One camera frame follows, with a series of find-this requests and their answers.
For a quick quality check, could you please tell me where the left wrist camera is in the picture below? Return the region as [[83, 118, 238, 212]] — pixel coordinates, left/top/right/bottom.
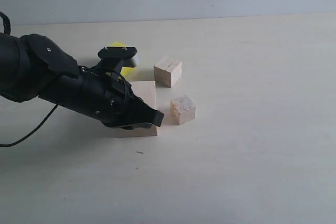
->
[[96, 46, 138, 74]]

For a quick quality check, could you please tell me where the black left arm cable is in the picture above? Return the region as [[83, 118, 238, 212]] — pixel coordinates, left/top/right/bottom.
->
[[0, 11, 59, 148]]

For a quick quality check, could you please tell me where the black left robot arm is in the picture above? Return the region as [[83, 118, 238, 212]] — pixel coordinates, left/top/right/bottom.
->
[[1, 34, 164, 130]]

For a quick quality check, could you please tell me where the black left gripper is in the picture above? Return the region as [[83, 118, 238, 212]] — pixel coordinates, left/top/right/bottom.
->
[[39, 68, 164, 130]]

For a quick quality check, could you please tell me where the small wooden cube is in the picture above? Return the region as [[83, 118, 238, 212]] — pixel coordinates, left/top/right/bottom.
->
[[170, 95, 196, 125]]

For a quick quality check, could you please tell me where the medium wooden cube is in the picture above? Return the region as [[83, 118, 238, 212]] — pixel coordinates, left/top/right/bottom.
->
[[153, 56, 182, 88]]

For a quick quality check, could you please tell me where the large wooden cube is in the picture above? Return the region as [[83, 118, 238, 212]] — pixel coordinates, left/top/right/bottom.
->
[[111, 81, 158, 138]]

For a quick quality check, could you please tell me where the yellow cube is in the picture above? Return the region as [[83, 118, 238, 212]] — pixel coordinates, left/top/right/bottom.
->
[[108, 41, 140, 78]]

